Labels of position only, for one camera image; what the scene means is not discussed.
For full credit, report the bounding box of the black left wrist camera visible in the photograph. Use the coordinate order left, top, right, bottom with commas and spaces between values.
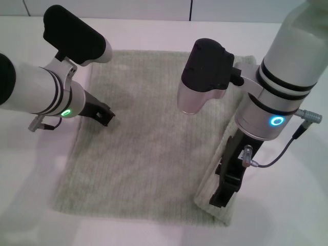
43, 4, 113, 68

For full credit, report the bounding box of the light green ribbed towel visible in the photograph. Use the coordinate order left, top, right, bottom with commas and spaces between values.
52, 49, 258, 228

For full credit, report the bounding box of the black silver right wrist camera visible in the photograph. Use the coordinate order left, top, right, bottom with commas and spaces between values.
178, 37, 244, 115

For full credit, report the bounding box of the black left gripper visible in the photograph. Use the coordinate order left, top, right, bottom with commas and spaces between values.
78, 90, 116, 128

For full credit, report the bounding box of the grey cable with metal plugs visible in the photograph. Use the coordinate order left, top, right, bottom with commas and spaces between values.
242, 108, 323, 169

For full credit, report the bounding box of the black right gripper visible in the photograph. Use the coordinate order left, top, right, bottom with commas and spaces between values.
209, 127, 265, 208

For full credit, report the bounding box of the black cable with metal plug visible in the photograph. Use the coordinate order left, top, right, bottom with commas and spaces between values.
27, 114, 64, 132

